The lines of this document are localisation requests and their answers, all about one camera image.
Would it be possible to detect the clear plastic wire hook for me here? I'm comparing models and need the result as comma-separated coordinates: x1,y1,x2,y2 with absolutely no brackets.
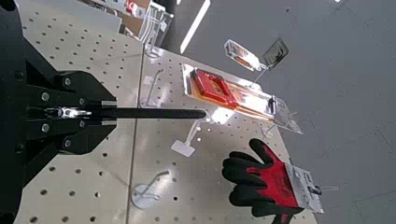
138,3,175,60

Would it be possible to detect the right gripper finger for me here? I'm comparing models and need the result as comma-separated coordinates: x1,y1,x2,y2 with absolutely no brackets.
26,119,118,155
26,70,118,110

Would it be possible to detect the red utility knife package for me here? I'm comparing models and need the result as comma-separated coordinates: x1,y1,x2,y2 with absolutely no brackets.
181,63,304,135

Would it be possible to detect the glove hanger wire hook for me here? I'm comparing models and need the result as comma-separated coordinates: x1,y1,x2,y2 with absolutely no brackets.
307,185,340,197

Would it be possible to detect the white rectangular base hook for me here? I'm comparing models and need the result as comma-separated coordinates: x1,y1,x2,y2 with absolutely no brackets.
170,118,208,158

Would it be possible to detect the white pegboard panel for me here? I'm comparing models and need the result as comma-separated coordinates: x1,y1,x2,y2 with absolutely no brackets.
13,0,146,224
125,46,318,224

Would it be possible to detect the clear package hanger hook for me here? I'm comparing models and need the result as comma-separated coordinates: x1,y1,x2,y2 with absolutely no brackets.
253,120,276,139

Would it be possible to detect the red black work glove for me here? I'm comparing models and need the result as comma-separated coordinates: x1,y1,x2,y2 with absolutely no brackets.
221,138,325,224

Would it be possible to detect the dark label holder hook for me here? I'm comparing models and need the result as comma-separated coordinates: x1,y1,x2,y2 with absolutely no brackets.
247,36,290,90

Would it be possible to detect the red white background package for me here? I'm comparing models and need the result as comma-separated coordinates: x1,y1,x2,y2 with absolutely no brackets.
125,0,148,18

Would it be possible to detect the white upper pegboard panel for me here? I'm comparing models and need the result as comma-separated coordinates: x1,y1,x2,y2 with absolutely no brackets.
125,46,318,224

